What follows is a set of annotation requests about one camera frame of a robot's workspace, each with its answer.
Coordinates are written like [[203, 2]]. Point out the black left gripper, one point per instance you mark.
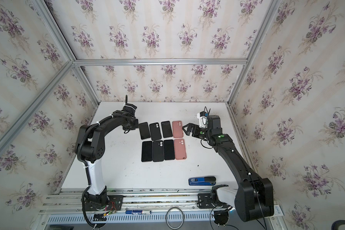
[[136, 126]]

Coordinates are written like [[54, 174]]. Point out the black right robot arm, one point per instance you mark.
[[253, 198]]

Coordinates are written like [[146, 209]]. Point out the black phone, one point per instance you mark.
[[144, 130]]

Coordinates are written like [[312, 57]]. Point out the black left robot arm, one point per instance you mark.
[[90, 148]]

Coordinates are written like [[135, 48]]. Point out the black smartphone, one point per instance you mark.
[[146, 152]]

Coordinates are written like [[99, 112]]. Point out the blue marker pen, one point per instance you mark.
[[138, 212]]

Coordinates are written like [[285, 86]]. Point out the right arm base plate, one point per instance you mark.
[[205, 201]]

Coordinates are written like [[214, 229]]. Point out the small circuit board with wires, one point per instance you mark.
[[102, 215]]

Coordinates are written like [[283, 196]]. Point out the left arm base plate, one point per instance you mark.
[[90, 205]]

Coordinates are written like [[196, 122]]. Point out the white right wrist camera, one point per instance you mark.
[[202, 118]]

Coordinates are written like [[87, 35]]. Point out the pink-cased phone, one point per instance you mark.
[[180, 149], [177, 129]]

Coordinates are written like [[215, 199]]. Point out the purple smartphone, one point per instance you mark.
[[169, 153]]

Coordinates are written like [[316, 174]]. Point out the blue black box cutter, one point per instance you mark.
[[202, 181]]

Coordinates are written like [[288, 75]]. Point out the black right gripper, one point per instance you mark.
[[197, 131]]

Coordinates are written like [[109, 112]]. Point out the black phone case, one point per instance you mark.
[[158, 151], [155, 131]]

